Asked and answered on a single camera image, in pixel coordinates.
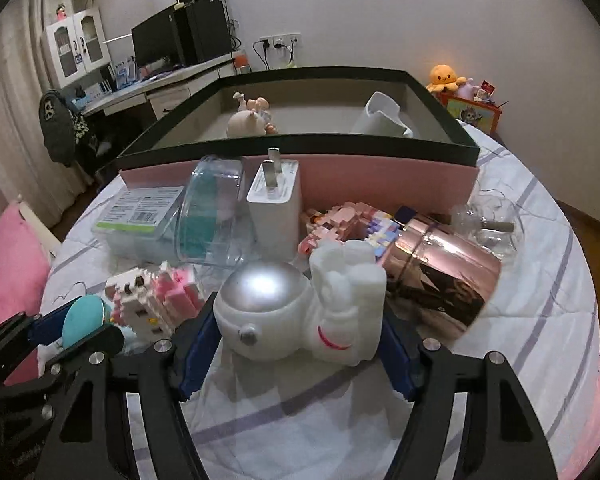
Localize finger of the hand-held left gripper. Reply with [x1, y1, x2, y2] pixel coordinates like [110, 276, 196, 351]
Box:
[0, 301, 81, 377]
[0, 326, 127, 403]

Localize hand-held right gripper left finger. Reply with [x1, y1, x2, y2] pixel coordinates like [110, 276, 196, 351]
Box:
[32, 290, 222, 480]

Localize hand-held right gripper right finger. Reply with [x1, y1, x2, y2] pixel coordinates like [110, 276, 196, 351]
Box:
[379, 310, 557, 480]

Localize teal round case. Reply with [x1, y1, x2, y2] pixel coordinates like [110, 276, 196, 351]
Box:
[61, 296, 113, 351]

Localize white pink block figure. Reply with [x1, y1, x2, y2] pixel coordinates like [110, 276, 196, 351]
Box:
[104, 260, 203, 339]

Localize white astronaut figurine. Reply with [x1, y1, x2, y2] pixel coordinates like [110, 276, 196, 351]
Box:
[212, 239, 387, 367]

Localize rose gold metal cup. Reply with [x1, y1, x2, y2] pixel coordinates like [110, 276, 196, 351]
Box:
[382, 212, 503, 339]

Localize clear box green label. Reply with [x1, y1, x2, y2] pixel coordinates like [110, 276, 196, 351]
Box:
[91, 186, 186, 261]

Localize clear round plastic container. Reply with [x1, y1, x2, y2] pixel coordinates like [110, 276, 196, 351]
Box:
[172, 155, 256, 267]

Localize pink multicolour block figure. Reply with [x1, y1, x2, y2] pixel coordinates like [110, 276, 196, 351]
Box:
[297, 201, 406, 263]

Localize white charger plug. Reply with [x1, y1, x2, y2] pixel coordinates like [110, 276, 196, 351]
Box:
[246, 147, 302, 263]

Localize pink storage box black rim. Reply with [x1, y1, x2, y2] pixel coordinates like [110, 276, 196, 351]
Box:
[115, 66, 481, 211]

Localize pink pillow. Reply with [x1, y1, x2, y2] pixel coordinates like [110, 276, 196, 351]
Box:
[0, 202, 51, 386]

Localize white striped bedsheet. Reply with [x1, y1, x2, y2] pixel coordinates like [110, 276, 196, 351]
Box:
[37, 125, 600, 480]

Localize clear glass bulb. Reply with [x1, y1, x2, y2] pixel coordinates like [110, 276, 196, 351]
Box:
[450, 192, 523, 261]

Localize black office chair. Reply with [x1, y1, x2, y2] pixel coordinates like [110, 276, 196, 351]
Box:
[75, 110, 148, 181]

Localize dark patterned jacket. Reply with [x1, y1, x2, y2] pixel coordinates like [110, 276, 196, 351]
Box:
[39, 89, 88, 166]

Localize beige curtain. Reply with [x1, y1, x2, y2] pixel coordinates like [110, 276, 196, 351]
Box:
[0, 0, 76, 221]

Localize small pink doll figurine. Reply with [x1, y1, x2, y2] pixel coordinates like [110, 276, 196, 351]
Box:
[226, 91, 279, 138]

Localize white cup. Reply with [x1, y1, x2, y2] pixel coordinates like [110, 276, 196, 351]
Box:
[352, 91, 415, 138]

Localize red printed box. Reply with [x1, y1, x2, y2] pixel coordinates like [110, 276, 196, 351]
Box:
[440, 91, 503, 136]

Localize white desk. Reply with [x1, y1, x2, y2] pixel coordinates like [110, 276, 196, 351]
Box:
[70, 54, 238, 126]

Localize blue white box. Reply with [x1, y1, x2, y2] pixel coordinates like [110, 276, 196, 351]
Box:
[111, 60, 137, 86]

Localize white glass-door cabinet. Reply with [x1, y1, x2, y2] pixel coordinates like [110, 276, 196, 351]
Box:
[45, 7, 112, 90]

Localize orange octopus plush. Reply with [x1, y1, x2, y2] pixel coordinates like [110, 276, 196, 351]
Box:
[426, 64, 467, 93]

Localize black computer monitor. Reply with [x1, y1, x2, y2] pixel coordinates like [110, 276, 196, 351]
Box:
[131, 9, 181, 68]

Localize black computer tower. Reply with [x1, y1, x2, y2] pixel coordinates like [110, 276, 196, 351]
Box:
[172, 0, 232, 67]

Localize white bed frame post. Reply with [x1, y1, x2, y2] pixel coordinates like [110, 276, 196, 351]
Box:
[16, 201, 62, 253]

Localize black power cable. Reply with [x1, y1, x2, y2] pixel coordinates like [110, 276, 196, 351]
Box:
[252, 40, 272, 72]

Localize white wall outlet strip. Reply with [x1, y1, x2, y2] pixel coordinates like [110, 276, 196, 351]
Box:
[259, 34, 302, 52]

